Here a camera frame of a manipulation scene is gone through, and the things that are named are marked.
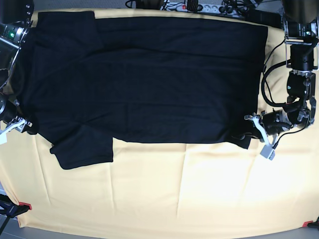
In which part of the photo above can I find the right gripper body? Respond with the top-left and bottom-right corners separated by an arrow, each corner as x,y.
0,104 -> 32,132

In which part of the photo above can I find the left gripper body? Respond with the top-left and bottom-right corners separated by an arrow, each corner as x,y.
254,111 -> 292,135

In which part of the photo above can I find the dark navy T-shirt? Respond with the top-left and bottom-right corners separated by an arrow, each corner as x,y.
11,11 -> 268,170

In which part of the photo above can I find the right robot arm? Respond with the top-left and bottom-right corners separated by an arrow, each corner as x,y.
0,0 -> 34,136

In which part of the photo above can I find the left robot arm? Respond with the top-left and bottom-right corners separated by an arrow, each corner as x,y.
235,0 -> 319,141

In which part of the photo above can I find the left red black clamp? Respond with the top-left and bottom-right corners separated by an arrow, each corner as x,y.
0,194 -> 32,218

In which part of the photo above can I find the red black clamp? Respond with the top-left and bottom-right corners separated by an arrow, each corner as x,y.
0,194 -> 32,218
303,218 -> 319,230

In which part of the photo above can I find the black box on floor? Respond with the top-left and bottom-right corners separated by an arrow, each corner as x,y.
245,9 -> 282,28

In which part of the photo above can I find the yellow table cloth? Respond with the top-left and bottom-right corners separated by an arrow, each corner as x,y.
0,8 -> 319,238

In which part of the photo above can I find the right red black clamp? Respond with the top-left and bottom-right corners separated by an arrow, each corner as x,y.
303,218 -> 319,230

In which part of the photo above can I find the white power strip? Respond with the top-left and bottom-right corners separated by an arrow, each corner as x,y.
164,1 -> 237,15

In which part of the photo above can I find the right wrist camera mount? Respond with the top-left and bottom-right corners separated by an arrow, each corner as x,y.
0,116 -> 32,144

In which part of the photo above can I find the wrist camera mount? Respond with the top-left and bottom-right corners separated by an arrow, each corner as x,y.
244,114 -> 279,160
0,116 -> 32,144

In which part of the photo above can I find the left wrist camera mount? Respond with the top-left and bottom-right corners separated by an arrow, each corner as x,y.
244,114 -> 279,160

